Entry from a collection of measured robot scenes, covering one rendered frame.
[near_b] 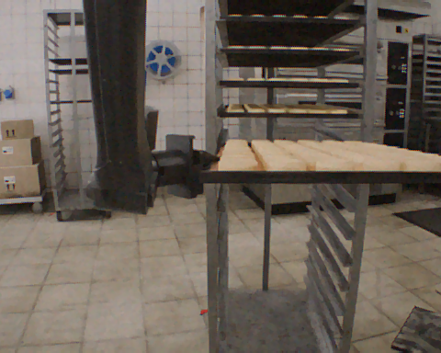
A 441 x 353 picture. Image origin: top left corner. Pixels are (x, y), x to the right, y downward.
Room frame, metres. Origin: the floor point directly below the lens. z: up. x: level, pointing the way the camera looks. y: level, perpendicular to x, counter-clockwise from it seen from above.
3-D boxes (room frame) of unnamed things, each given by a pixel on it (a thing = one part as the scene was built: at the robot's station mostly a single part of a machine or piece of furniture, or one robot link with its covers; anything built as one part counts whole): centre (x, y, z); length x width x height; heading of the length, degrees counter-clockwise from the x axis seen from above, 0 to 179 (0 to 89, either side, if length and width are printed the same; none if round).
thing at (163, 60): (3.90, 0.67, 1.10); 0.41 x 0.17 x 1.10; 104
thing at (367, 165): (0.46, -0.20, 1.02); 0.05 x 0.05 x 0.02
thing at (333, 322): (1.36, -0.38, 0.33); 0.64 x 0.03 x 0.03; 179
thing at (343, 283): (1.36, -0.38, 0.51); 0.64 x 0.03 x 0.03; 179
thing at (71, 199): (3.36, 1.36, 0.93); 0.64 x 0.51 x 1.78; 17
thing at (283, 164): (0.47, -0.08, 1.02); 0.05 x 0.05 x 0.02
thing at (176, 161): (0.59, 0.09, 0.99); 0.07 x 0.07 x 0.10; 43
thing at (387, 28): (3.76, -1.00, 1.01); 1.56 x 1.20 x 2.01; 104
